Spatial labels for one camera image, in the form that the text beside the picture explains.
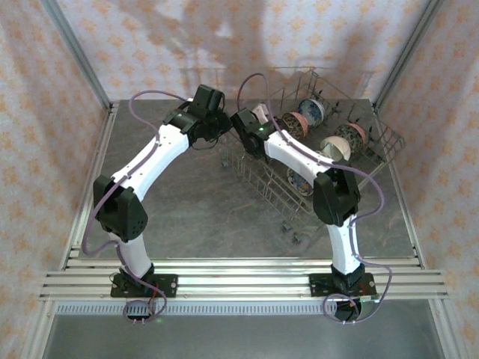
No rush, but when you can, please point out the leaf pattern bowl pink outside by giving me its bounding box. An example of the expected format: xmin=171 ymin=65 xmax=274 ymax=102
xmin=281 ymin=111 xmax=310 ymax=140

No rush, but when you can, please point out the grey wire dish rack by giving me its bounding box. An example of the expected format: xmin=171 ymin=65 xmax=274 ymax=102
xmin=220 ymin=66 xmax=406 ymax=244

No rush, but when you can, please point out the blue yellow mandala bowl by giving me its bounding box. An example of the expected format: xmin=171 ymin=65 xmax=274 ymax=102
xmin=286 ymin=167 xmax=314 ymax=198

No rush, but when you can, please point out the red-brown lattice pattern bowl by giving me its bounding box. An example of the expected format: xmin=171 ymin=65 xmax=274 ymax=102
xmin=299 ymin=98 xmax=326 ymax=129

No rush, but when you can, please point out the brown leaf bowl beige outside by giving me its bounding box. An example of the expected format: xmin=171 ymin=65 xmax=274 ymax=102
xmin=318 ymin=135 xmax=352 ymax=162

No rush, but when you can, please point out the blue white floral bowl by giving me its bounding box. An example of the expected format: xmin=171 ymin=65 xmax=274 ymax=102
xmin=335 ymin=122 xmax=367 ymax=153

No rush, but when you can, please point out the thin black left wrist cable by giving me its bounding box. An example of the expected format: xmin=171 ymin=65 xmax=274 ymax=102
xmin=190 ymin=140 xmax=222 ymax=151

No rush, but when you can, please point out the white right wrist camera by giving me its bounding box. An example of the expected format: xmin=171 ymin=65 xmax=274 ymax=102
xmin=250 ymin=103 xmax=269 ymax=125

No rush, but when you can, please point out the aluminium side rail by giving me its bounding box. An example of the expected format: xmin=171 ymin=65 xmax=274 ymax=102
xmin=373 ymin=100 xmax=427 ymax=269
xmin=59 ymin=102 xmax=120 ymax=272

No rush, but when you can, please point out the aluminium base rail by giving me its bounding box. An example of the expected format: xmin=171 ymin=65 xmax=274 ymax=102
xmin=39 ymin=257 xmax=450 ymax=302

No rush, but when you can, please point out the aluminium frame post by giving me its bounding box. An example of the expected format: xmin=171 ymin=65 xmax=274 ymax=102
xmin=40 ymin=0 xmax=115 ymax=110
xmin=372 ymin=0 xmax=447 ymax=113

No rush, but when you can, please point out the grey slotted cable duct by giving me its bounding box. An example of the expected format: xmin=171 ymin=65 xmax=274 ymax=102
xmin=55 ymin=301 xmax=431 ymax=316

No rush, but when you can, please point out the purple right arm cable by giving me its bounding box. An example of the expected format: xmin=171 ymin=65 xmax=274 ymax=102
xmin=236 ymin=72 xmax=394 ymax=325

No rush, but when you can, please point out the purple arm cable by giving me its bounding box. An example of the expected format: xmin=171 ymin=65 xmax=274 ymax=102
xmin=236 ymin=72 xmax=394 ymax=325
xmin=81 ymin=90 xmax=190 ymax=325

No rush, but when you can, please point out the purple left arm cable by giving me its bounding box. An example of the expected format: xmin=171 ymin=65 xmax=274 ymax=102
xmin=81 ymin=90 xmax=190 ymax=325

